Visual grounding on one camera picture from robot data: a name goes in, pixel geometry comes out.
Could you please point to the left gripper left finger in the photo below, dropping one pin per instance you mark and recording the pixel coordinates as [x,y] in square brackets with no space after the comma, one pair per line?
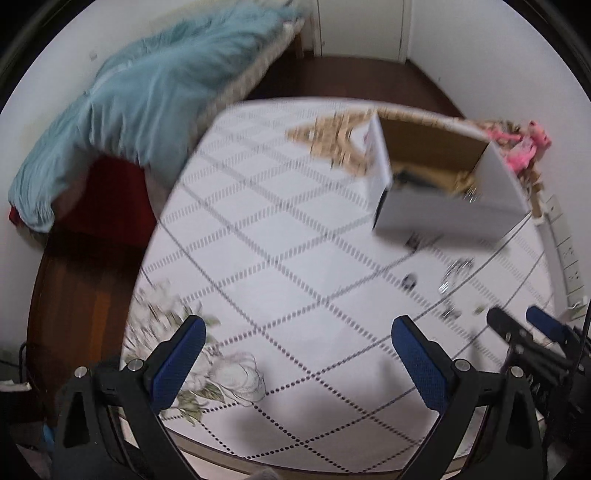
[156,381]

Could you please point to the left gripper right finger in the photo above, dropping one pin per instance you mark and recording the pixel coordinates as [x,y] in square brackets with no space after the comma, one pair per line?
[435,375]

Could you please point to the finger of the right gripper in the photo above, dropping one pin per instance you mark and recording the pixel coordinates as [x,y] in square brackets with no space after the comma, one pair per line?
[512,329]
[553,329]

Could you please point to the checkered cushion stool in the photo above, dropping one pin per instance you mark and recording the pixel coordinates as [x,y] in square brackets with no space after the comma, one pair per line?
[530,180]

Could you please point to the white patterned tablecloth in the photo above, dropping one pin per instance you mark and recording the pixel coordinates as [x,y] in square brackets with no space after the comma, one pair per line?
[274,247]

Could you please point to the white cardboard box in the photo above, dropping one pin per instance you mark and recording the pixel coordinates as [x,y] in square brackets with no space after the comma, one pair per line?
[481,197]

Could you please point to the pink panther plush toy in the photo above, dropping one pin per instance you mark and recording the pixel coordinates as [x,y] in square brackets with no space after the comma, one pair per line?
[519,143]

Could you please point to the black wristwatch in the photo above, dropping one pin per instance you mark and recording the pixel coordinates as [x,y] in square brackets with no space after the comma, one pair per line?
[405,178]

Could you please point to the bed with patterned mattress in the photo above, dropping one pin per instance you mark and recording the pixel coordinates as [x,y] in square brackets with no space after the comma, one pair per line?
[249,78]

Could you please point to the teal duvet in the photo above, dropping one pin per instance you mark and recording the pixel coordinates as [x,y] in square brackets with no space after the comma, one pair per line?
[152,106]

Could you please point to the white door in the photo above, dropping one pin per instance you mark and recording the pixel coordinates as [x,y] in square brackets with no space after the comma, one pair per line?
[363,29]

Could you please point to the white wall socket strip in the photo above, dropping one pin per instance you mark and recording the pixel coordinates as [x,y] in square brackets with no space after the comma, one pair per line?
[570,295]

